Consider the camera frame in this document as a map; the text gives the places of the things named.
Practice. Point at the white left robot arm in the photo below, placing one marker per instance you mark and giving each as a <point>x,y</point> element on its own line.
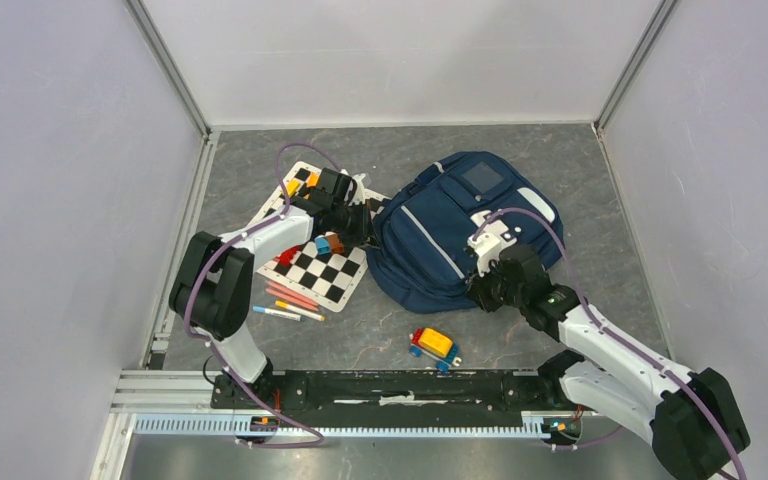
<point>212,287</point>

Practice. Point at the slotted cable duct rail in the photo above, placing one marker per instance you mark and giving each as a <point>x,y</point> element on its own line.
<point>250,426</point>

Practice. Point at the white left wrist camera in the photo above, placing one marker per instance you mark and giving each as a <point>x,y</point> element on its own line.
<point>359,184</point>

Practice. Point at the yellow white marker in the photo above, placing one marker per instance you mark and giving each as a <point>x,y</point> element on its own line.
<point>314,315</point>

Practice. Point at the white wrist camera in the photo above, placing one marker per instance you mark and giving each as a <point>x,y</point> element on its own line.
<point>359,184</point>
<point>488,245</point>

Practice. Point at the blue cap white marker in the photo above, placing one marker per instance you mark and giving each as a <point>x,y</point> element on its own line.
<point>278,313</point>

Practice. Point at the orange brown toy block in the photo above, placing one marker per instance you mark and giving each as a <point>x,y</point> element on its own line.
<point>335,244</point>

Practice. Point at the blue toy block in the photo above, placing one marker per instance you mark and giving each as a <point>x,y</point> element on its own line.
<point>322,246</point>

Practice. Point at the red marker pen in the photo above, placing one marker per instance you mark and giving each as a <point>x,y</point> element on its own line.
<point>290,297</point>

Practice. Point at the yellow red toy car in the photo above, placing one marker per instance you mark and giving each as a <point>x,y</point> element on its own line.
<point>436,345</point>

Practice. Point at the orange yellow toy block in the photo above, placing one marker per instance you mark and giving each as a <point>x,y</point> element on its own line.
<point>312,180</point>

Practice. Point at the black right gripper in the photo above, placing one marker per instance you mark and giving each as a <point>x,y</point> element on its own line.
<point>477,289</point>

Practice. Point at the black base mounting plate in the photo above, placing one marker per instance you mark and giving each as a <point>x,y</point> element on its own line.
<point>417,398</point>

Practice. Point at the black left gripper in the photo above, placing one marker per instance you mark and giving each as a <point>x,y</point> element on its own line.
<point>365,235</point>

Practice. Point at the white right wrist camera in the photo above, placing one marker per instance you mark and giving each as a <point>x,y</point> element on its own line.
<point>488,245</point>

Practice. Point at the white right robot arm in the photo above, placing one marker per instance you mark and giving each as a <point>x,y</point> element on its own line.
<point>690,419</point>

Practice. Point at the black white chessboard mat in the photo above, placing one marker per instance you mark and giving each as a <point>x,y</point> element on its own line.
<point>327,280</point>

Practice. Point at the red window toy block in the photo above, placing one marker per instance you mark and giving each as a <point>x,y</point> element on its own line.
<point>286,257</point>

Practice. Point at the navy blue student backpack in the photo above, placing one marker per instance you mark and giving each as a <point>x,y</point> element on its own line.
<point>423,262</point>

